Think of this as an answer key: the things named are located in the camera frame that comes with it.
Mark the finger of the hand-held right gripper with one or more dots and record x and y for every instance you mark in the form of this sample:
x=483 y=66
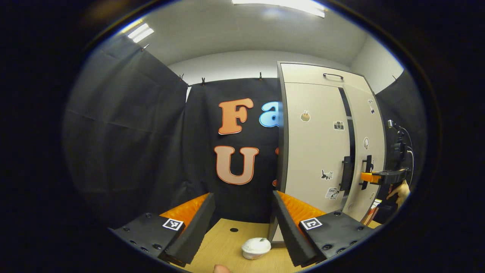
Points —
x=390 y=176

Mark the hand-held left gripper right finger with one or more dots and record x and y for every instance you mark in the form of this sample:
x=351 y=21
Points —
x=284 y=227

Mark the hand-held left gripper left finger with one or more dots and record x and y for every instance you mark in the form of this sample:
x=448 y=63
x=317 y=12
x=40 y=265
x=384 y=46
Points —
x=197 y=227

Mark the beige cabinet door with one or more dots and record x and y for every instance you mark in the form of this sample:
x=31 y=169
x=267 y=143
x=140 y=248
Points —
x=373 y=151
x=314 y=151

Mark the beige double-door shoe cabinet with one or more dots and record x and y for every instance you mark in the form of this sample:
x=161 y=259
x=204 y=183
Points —
x=281 y=132

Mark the beige cabinet top panel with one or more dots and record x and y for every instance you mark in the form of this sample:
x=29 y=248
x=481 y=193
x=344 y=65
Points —
x=303 y=74

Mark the white and orange book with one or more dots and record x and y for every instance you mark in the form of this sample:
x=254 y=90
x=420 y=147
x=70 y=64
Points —
x=370 y=217

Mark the black backdrop cloth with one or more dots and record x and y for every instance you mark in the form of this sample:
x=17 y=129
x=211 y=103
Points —
x=125 y=151

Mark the rectangular ceiling light panel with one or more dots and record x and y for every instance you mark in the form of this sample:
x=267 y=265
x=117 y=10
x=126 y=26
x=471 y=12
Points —
x=280 y=4

